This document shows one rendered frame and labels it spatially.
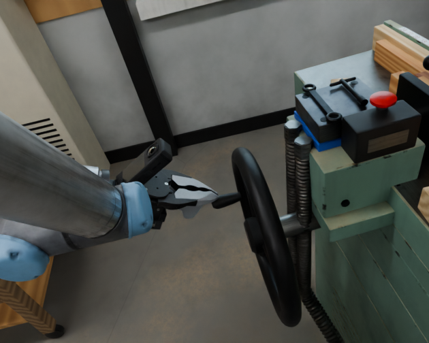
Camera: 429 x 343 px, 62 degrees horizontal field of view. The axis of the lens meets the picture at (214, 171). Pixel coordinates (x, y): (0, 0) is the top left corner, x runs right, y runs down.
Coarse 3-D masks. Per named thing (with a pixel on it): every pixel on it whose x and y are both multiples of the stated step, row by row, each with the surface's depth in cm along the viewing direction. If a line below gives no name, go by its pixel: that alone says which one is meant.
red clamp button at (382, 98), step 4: (380, 92) 44; (384, 92) 43; (388, 92) 43; (372, 96) 43; (376, 96) 43; (380, 96) 43; (384, 96) 43; (388, 96) 43; (392, 96) 42; (372, 100) 43; (376, 100) 43; (380, 100) 42; (384, 100) 42; (388, 100) 42; (392, 100) 42; (396, 100) 42; (372, 104) 43; (376, 104) 42; (380, 104) 42; (384, 104) 42; (388, 104) 42; (392, 104) 42
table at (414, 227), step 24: (312, 72) 74; (336, 72) 72; (360, 72) 71; (384, 72) 69; (408, 192) 47; (336, 216) 50; (360, 216) 49; (384, 216) 49; (408, 216) 46; (336, 240) 51; (408, 240) 48
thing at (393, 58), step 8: (384, 40) 70; (376, 48) 71; (384, 48) 68; (392, 48) 67; (376, 56) 72; (384, 56) 69; (392, 56) 66; (400, 56) 64; (408, 56) 64; (384, 64) 70; (392, 64) 67; (400, 64) 65; (408, 64) 62; (416, 64) 62; (392, 72) 68; (416, 72) 61
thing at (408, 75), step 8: (408, 72) 51; (400, 80) 51; (408, 80) 49; (416, 80) 49; (400, 88) 51; (408, 88) 50; (416, 88) 48; (424, 88) 47; (400, 96) 52; (408, 96) 50; (416, 96) 48; (424, 96) 47; (416, 104) 49; (424, 104) 47; (424, 112) 48; (424, 120) 48; (424, 128) 49; (424, 136) 49; (424, 152) 50
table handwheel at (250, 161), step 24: (240, 168) 50; (240, 192) 68; (264, 192) 46; (264, 216) 45; (288, 216) 57; (312, 216) 57; (264, 240) 45; (264, 264) 67; (288, 264) 44; (288, 288) 44; (288, 312) 47
